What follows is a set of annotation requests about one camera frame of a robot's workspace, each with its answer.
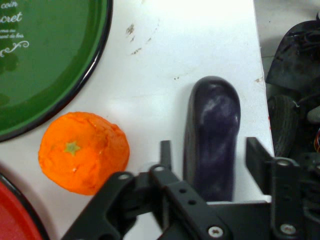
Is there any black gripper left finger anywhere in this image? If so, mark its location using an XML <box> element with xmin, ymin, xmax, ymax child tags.
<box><xmin>61</xmin><ymin>140</ymin><xmax>235</xmax><ymax>240</ymax></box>

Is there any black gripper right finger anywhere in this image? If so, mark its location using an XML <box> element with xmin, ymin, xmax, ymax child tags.
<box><xmin>246</xmin><ymin>136</ymin><xmax>320</xmax><ymax>240</ymax></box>

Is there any purple toy eggplant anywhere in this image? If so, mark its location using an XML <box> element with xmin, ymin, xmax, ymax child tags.
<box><xmin>183</xmin><ymin>75</ymin><xmax>241</xmax><ymax>202</ymax></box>

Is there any black ribbed wheel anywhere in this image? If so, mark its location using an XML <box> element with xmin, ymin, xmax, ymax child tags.
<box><xmin>266</xmin><ymin>94</ymin><xmax>302</xmax><ymax>158</ymax></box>

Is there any orange toy mandarin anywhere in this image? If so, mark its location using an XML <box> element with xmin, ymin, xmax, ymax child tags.
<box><xmin>38</xmin><ymin>111</ymin><xmax>131</xmax><ymax>196</ymax></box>

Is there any red round plate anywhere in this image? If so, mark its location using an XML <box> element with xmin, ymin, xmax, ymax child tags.
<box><xmin>0</xmin><ymin>172</ymin><xmax>51</xmax><ymax>240</ymax></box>

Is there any green round plate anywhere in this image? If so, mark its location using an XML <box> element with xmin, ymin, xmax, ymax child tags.
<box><xmin>0</xmin><ymin>0</ymin><xmax>114</xmax><ymax>143</ymax></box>

